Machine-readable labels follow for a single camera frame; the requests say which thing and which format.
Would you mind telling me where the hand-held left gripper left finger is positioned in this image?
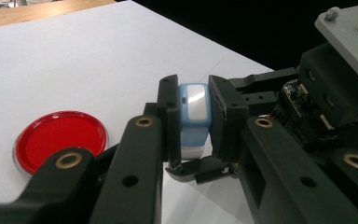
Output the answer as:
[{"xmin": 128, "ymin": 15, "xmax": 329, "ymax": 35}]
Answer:
[{"xmin": 89, "ymin": 73, "xmax": 183, "ymax": 224}]

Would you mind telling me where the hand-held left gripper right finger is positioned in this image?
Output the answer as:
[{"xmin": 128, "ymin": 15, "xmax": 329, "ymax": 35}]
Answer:
[{"xmin": 208, "ymin": 74, "xmax": 358, "ymax": 224}]

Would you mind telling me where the blue and white stamp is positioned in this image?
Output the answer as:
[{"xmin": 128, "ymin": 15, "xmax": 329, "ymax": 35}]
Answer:
[{"xmin": 178, "ymin": 82, "xmax": 213, "ymax": 161}]

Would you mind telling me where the round red ink pad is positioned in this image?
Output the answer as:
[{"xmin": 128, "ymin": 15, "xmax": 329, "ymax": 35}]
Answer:
[{"xmin": 11, "ymin": 109, "xmax": 110, "ymax": 179}]

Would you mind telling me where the black curtain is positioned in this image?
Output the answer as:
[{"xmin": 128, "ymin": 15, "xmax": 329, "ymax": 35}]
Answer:
[{"xmin": 131, "ymin": 0, "xmax": 358, "ymax": 74}]

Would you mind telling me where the wooden table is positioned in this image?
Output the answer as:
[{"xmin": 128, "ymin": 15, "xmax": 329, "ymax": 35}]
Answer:
[{"xmin": 0, "ymin": 0, "xmax": 117, "ymax": 31}]

